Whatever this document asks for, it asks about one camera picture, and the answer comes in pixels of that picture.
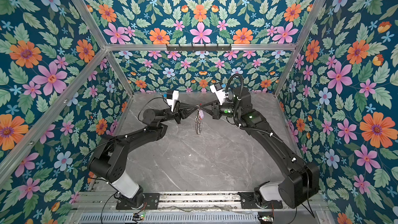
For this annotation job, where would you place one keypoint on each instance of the black hook rail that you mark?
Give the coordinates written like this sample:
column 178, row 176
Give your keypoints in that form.
column 194, row 48

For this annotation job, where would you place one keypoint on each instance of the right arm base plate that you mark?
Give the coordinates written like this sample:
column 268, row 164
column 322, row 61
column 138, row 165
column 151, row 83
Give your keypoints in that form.
column 253, row 200

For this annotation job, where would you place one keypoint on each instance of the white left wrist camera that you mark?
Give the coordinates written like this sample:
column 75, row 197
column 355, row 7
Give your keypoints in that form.
column 172, row 98

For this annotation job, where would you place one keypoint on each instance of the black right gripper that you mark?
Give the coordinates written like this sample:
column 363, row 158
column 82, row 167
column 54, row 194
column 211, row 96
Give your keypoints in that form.
column 216, row 112

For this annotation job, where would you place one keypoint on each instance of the white perforated cable duct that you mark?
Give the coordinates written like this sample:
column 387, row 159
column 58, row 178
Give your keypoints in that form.
column 170, row 218

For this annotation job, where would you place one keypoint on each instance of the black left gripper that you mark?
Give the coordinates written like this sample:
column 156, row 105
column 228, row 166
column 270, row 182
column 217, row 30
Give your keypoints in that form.
column 177, row 112

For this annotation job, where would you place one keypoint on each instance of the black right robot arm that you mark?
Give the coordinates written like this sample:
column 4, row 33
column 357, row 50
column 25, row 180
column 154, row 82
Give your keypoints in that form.
column 301, row 178

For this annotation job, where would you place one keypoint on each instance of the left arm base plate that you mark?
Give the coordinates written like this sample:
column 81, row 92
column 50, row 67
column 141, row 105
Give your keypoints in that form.
column 145, row 201

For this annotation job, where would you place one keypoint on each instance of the purple tag key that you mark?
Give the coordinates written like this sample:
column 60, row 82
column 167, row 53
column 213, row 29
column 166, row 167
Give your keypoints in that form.
column 201, row 114

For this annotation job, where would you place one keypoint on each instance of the aluminium back right post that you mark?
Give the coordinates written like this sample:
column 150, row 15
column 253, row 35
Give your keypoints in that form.
column 304, row 33

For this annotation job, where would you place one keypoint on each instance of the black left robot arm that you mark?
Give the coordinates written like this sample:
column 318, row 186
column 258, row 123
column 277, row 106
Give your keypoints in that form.
column 109, row 159

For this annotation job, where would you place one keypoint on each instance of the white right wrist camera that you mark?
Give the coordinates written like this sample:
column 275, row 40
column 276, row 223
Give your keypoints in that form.
column 219, row 91

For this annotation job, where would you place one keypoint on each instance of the aluminium post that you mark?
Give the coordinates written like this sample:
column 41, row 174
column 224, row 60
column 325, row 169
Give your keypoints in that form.
column 304, row 33
column 103, row 45

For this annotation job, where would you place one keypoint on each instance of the aluminium back top beam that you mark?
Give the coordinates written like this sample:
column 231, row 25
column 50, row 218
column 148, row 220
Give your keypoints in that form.
column 247, row 47

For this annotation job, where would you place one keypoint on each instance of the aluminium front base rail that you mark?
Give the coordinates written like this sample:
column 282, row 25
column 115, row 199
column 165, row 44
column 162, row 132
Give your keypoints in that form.
column 194, row 201

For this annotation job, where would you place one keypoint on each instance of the aluminium beam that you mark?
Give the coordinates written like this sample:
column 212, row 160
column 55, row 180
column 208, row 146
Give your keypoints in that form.
column 247, row 47
column 21, row 150

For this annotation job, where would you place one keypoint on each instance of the aluminium back left post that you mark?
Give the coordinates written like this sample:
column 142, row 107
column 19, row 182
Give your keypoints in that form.
column 103, row 45

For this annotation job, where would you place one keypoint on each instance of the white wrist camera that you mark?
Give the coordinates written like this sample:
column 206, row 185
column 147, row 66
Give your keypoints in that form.
column 219, row 91
column 172, row 98

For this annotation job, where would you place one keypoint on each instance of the aluminium left top beam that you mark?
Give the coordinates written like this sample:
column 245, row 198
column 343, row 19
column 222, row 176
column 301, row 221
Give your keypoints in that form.
column 21, row 150

